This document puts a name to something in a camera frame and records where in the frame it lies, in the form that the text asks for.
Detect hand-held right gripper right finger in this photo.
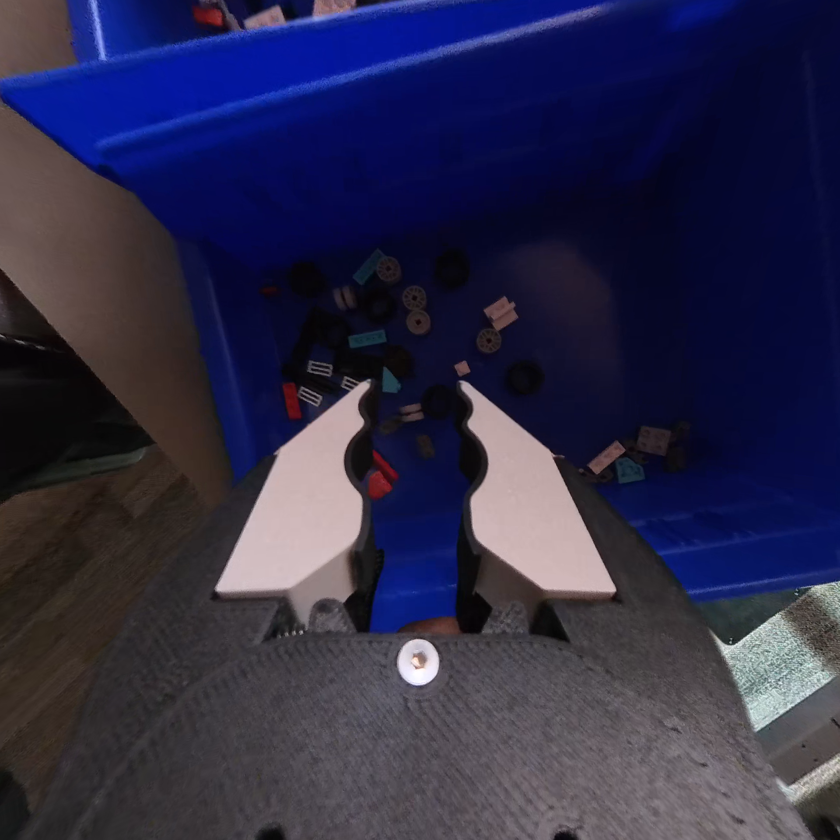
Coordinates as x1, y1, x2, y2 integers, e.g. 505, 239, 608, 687
455, 381, 619, 634

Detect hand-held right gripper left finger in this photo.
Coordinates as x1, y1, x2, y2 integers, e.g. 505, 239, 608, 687
213, 379, 387, 634

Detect toy wheels and bricks pile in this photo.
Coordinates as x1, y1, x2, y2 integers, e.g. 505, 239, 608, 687
259, 248, 693, 503

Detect blue bin with wheels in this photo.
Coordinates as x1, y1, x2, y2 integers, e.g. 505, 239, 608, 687
0, 0, 840, 601

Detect red and grey toy bricks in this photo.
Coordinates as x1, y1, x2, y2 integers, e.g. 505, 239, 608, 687
190, 0, 368, 32

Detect blue bin with red bricks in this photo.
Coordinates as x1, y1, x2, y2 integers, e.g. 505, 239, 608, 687
66, 0, 611, 64

